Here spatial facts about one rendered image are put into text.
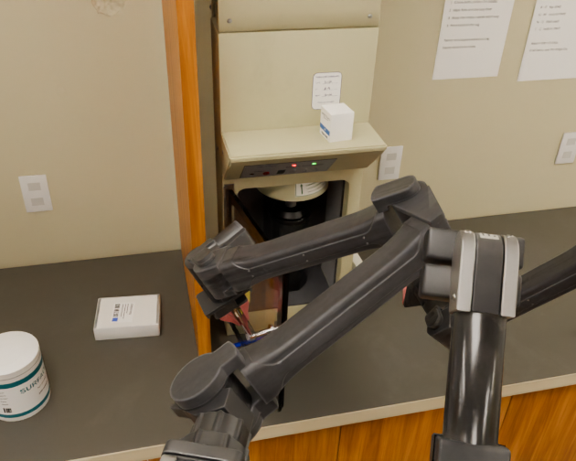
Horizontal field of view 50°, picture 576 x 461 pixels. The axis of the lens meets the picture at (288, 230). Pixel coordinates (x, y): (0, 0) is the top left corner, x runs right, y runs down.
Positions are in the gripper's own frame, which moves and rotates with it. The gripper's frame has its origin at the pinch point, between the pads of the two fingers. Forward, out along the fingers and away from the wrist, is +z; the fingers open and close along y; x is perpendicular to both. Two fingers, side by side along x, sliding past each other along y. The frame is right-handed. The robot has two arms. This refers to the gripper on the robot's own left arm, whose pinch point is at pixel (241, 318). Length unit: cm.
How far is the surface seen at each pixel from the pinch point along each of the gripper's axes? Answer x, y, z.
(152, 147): -67, -2, -8
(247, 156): -10.2, -17.8, -25.8
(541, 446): 19, -49, 87
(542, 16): -46, -115, 9
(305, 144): -10.9, -29.4, -20.8
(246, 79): -20.8, -26.0, -34.5
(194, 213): -14.4, -3.2, -18.2
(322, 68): -18, -40, -29
